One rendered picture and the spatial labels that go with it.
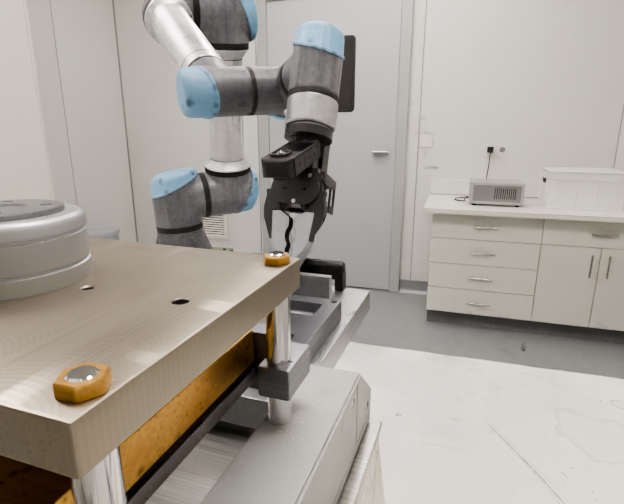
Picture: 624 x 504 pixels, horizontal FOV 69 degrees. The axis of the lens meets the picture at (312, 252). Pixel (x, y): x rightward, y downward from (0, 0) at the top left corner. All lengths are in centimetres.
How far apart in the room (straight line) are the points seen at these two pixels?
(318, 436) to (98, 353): 17
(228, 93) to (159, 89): 332
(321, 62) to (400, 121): 263
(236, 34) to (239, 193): 37
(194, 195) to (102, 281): 91
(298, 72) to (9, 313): 54
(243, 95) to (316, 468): 58
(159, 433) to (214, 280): 8
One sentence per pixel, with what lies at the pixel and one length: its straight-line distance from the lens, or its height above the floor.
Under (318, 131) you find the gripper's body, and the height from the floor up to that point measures 119.
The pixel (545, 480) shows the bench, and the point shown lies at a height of 75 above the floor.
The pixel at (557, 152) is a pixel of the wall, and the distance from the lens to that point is 338.
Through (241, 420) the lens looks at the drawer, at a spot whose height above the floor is 95.
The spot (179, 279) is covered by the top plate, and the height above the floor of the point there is 111.
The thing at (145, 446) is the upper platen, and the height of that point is 105.
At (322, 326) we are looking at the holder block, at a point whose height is 99.
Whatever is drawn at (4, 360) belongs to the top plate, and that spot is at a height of 111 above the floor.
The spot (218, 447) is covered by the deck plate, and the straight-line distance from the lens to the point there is 43.
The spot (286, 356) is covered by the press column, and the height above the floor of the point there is 105.
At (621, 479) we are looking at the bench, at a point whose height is 75.
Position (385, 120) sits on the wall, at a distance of 334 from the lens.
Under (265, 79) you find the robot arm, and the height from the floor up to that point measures 126.
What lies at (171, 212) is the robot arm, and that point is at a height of 99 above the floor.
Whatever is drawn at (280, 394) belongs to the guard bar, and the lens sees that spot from 30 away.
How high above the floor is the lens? 119
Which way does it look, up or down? 15 degrees down
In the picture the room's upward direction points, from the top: straight up
